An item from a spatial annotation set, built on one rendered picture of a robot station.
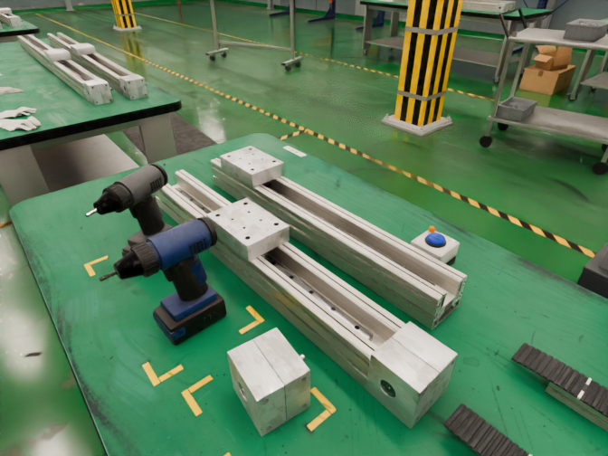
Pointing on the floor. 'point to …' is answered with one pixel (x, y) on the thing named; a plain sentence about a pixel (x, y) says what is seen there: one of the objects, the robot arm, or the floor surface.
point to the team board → (257, 44)
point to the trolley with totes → (546, 118)
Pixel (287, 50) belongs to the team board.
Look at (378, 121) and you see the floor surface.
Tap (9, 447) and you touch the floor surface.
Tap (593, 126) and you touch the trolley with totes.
